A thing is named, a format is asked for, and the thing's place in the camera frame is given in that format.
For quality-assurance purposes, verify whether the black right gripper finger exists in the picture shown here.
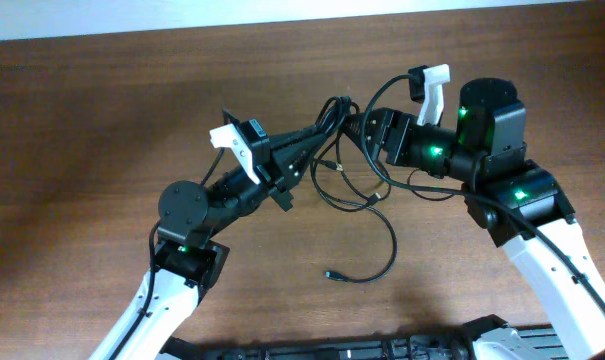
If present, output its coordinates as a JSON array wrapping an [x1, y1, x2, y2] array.
[[346, 108, 394, 131], [344, 128, 387, 161]]

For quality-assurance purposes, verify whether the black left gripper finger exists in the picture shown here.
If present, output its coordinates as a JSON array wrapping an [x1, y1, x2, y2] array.
[[271, 141, 326, 190], [269, 125, 327, 150]]

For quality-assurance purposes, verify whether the thin black USB cable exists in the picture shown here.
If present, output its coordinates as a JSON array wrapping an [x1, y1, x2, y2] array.
[[309, 134, 399, 285]]

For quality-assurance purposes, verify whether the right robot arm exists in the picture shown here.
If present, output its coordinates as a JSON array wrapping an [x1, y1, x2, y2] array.
[[345, 78, 605, 359]]

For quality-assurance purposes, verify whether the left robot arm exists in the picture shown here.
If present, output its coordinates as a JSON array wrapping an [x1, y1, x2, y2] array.
[[92, 120, 327, 359]]

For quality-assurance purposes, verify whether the black right camera cable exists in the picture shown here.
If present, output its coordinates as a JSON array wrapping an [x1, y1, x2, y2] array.
[[360, 73, 605, 336]]

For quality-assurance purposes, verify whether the black camera cable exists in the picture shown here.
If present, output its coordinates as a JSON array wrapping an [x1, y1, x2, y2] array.
[[106, 147, 226, 360], [360, 73, 605, 336]]

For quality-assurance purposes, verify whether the black left camera cable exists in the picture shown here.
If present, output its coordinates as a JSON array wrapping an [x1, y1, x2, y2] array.
[[106, 147, 226, 360]]

